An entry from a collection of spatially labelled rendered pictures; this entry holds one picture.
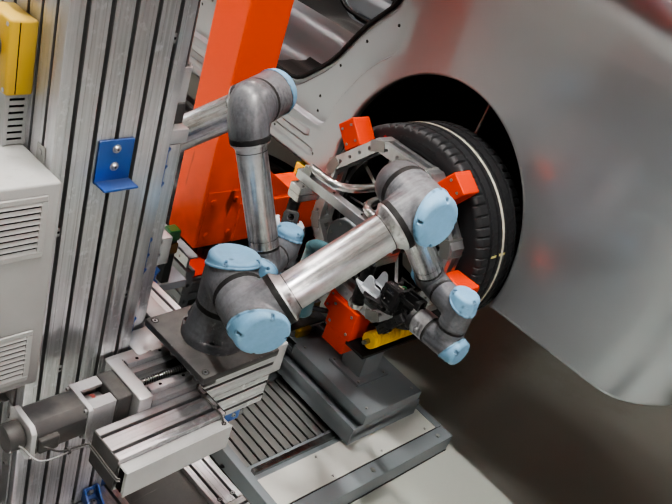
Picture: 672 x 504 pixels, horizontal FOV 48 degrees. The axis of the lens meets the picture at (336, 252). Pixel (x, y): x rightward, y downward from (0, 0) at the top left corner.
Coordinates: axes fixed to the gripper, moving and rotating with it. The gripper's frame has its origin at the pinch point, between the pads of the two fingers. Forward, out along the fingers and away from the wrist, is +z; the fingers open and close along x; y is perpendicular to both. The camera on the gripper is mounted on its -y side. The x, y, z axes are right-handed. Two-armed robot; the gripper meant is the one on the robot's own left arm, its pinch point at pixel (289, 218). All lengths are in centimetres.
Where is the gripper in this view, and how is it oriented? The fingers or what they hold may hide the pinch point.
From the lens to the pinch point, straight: 227.2
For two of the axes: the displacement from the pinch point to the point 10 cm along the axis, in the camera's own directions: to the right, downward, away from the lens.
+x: 9.6, 2.7, 1.1
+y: -2.9, 8.2, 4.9
